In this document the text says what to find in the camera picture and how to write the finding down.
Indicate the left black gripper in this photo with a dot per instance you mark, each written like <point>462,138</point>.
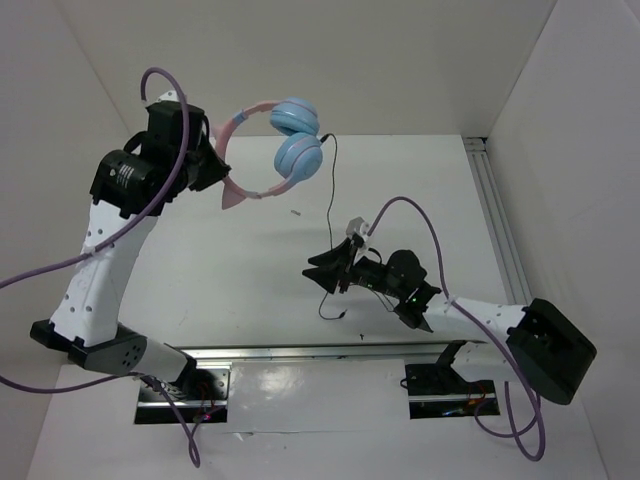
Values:
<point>217,168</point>

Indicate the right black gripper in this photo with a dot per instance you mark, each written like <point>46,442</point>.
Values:
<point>335,258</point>

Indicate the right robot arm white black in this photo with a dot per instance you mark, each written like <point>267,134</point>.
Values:
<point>534,342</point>

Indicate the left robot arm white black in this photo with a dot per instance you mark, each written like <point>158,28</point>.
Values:
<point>129,190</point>

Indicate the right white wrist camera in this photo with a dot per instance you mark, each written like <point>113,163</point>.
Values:
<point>357,231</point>

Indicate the aluminium front rail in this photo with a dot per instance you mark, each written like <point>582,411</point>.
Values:
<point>360,351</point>

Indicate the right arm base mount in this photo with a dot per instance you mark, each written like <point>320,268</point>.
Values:
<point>436,391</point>

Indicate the aluminium side rail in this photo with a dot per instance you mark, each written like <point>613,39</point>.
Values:
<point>502,239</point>

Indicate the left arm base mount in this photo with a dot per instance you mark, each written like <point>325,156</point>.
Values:
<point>206,403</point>

